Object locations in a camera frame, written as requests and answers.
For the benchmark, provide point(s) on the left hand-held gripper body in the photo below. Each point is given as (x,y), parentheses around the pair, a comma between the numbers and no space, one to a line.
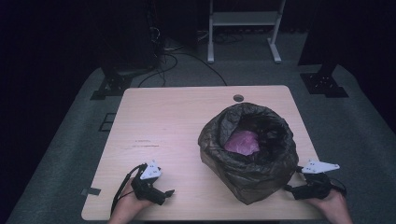
(146,186)

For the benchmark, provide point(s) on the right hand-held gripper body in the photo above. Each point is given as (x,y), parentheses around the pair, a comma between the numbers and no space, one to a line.
(313,183)

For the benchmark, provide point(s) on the black plastic trash bag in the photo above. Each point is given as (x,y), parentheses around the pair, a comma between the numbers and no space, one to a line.
(249,174)

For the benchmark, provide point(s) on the person's left hand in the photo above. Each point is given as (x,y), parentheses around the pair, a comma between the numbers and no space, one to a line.
(127,207)

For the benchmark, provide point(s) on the person's right hand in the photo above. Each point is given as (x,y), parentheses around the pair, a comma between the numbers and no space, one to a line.
(333,207)

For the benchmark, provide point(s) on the grey tape strip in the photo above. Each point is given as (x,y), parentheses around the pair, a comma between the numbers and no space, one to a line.
(91,191)

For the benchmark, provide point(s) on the pink crumpled plastic wad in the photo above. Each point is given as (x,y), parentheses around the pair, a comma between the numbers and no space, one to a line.
(242,143)

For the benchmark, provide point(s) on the black stand base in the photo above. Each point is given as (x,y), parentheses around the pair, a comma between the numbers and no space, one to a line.
(323,84)
(113,85)

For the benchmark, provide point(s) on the white metal stand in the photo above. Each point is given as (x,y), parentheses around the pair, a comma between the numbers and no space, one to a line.
(246,18)

